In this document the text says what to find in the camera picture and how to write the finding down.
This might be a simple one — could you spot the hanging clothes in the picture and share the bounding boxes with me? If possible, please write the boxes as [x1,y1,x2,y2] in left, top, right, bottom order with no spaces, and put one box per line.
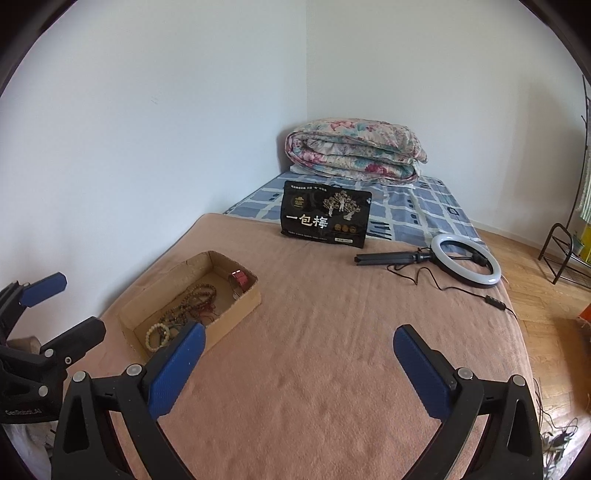
[579,152,591,232]

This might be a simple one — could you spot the wooden bead necklace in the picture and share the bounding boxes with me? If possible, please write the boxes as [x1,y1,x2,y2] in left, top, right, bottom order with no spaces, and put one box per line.
[159,284,220,333]

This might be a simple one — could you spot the black folded tripod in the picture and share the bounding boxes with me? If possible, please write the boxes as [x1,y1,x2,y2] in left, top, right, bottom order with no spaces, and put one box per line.
[355,249,437,267]

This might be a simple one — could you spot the pale jade bead bracelet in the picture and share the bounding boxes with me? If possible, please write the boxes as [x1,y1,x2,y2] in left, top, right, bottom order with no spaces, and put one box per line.
[146,323,171,349]

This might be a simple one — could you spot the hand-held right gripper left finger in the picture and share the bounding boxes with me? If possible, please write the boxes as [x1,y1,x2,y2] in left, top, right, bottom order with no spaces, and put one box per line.
[51,322,207,480]

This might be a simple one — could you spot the pink blanket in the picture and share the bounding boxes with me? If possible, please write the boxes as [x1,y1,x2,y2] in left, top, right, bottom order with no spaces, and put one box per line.
[60,212,532,480]

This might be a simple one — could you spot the black metal rack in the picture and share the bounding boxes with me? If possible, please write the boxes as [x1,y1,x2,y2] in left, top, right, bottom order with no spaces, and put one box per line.
[538,74,591,289]

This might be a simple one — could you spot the tangle of floor cables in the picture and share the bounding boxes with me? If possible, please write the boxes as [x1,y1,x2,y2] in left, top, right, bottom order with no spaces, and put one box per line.
[536,374,583,467]

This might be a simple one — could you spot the black ring light cable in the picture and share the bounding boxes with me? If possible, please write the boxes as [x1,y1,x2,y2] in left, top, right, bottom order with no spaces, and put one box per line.
[390,265,520,319]

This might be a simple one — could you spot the blue checked bed sheet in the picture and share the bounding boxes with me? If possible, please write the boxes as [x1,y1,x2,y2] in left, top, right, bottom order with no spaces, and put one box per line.
[224,173,485,245]

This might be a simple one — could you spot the black snack bag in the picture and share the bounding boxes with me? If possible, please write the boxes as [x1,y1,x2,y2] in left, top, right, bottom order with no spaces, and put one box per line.
[280,181,372,247]

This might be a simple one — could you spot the cardboard box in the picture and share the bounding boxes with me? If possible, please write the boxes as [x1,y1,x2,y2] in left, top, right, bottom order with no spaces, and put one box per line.
[119,250,262,357]

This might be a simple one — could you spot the folded floral quilt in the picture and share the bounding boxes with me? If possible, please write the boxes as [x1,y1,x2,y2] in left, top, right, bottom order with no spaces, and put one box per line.
[284,119,428,183]

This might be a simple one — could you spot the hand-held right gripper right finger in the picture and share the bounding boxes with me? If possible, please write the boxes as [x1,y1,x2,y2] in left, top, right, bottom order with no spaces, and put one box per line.
[392,324,543,480]

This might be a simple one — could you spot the white ring light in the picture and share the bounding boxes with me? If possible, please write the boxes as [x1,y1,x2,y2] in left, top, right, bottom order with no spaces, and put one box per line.
[431,233,502,289]

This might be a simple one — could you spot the red strap wristwatch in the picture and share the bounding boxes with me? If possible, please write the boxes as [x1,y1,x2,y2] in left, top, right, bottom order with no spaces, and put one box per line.
[228,269,250,301]

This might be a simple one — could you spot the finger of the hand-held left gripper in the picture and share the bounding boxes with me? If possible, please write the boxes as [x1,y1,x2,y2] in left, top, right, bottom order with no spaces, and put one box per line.
[41,316,107,370]
[0,272,68,342]

